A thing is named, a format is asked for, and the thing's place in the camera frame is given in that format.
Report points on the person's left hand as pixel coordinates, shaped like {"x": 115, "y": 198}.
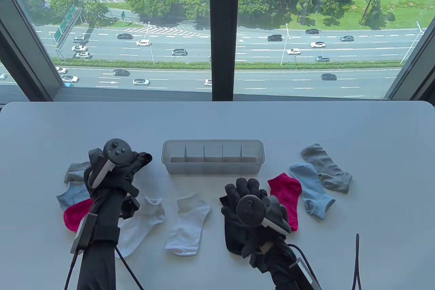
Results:
{"x": 115, "y": 181}

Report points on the person's right hand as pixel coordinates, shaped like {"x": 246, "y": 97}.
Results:
{"x": 244, "y": 188}

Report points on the grey hand controller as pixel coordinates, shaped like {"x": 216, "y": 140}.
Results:
{"x": 117, "y": 149}
{"x": 249, "y": 210}

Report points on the grey sock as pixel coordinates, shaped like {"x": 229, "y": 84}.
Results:
{"x": 76, "y": 171}
{"x": 323, "y": 164}

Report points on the light blue sock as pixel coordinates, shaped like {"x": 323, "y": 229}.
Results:
{"x": 311, "y": 191}
{"x": 73, "y": 196}

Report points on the white sock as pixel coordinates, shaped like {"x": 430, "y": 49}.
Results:
{"x": 139, "y": 228}
{"x": 187, "y": 225}

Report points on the black right forearm module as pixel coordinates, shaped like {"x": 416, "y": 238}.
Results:
{"x": 306, "y": 274}

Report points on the black left forearm module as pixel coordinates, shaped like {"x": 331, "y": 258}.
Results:
{"x": 85, "y": 232}

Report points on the clear plastic divided organizer box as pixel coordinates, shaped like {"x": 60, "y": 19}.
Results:
{"x": 214, "y": 167}

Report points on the small green road sign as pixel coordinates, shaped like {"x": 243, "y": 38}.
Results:
{"x": 122, "y": 15}

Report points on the green road sign gantry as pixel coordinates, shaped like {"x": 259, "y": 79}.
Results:
{"x": 64, "y": 23}

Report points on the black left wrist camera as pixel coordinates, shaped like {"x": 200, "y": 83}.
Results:
{"x": 129, "y": 206}

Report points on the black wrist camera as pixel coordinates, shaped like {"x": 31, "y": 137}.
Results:
{"x": 129, "y": 206}
{"x": 259, "y": 261}

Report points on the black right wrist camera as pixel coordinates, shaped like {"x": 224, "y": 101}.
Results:
{"x": 259, "y": 261}

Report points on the dark window frame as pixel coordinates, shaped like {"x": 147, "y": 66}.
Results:
{"x": 222, "y": 31}

